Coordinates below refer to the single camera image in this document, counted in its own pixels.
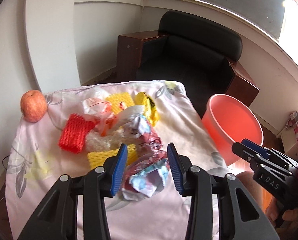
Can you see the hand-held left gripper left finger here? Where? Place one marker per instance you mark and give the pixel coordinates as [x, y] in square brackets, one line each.
[119, 170]

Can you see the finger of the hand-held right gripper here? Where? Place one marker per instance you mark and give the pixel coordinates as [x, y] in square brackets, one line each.
[254, 145]
[241, 151]

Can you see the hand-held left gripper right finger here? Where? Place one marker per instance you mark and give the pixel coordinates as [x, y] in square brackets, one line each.
[172, 167]

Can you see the red blue wrapper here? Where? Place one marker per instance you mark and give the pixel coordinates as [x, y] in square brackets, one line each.
[151, 145]

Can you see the pink plastic bucket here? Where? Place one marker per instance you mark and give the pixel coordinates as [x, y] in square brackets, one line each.
[229, 120]

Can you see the red foam fruit net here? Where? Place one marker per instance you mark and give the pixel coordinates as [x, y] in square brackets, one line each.
[74, 132]

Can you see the white plastic bag orange print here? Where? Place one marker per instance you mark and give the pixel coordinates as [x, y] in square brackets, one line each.
[94, 103]

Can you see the person's right hand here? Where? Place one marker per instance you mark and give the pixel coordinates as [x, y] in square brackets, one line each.
[292, 216]

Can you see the yellow foam fruit net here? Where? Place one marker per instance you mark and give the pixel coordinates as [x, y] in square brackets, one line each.
[99, 157]

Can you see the crumpled clear plastic bag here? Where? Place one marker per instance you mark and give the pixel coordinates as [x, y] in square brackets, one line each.
[99, 141]

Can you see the white cabinet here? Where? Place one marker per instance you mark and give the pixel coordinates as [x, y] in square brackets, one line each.
[289, 142]

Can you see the red checkered cloth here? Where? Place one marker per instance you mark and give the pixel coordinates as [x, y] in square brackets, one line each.
[295, 122]

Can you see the pink floral cloth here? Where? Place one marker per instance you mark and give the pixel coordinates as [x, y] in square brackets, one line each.
[184, 120]

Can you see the yellow foam net red label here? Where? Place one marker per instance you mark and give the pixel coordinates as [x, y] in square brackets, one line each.
[119, 98]

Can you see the yellow snack packet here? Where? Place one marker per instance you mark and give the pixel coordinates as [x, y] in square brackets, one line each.
[145, 100]

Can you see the black leather wooden armchair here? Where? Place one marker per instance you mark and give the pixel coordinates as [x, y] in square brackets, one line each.
[189, 62]

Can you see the red apple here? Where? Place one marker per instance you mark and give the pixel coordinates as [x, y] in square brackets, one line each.
[33, 105]

